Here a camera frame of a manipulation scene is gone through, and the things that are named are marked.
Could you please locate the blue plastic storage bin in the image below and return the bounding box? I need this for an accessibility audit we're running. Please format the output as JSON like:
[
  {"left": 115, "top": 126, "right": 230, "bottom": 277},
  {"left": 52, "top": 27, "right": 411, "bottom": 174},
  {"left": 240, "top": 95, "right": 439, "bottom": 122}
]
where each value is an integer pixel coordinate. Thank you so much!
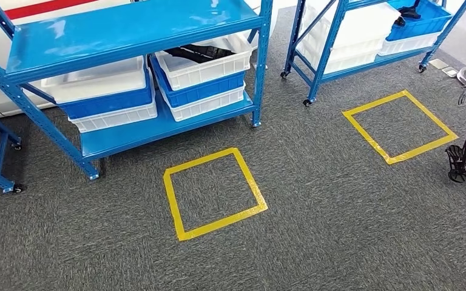
[
  {"left": 150, "top": 56, "right": 246, "bottom": 109},
  {"left": 58, "top": 74, "right": 155, "bottom": 120},
  {"left": 385, "top": 0, "right": 454, "bottom": 42}
]

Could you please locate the yellow floor tape square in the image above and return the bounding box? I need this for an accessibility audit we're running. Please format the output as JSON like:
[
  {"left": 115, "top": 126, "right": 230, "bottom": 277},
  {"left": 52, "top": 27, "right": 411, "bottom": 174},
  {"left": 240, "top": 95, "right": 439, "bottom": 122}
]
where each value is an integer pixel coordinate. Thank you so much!
[
  {"left": 163, "top": 147, "right": 269, "bottom": 242},
  {"left": 342, "top": 90, "right": 459, "bottom": 166}
]

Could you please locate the black corrugated hose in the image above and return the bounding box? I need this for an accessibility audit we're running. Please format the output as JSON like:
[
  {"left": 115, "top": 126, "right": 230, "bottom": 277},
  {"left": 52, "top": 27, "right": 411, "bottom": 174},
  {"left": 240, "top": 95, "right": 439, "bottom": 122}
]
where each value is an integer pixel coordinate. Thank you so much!
[{"left": 163, "top": 44, "right": 236, "bottom": 64}]

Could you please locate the small black plastic part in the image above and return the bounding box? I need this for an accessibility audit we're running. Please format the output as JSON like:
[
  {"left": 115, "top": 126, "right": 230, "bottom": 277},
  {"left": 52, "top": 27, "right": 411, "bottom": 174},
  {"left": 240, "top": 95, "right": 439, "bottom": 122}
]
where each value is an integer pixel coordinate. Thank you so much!
[{"left": 393, "top": 0, "right": 422, "bottom": 27}]

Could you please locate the red barrier belt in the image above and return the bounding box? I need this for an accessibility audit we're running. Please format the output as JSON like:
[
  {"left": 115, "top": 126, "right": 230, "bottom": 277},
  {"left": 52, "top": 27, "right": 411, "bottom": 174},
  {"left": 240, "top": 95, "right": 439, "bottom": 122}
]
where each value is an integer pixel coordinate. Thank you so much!
[{"left": 0, "top": 0, "right": 97, "bottom": 28}]

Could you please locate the blue metal shelf rack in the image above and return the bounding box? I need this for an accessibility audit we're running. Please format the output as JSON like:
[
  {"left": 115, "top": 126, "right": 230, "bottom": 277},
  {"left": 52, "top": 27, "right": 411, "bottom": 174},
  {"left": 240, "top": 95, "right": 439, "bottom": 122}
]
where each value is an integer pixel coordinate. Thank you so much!
[
  {"left": 0, "top": 0, "right": 274, "bottom": 181},
  {"left": 280, "top": 0, "right": 466, "bottom": 107},
  {"left": 0, "top": 100, "right": 25, "bottom": 195}
]

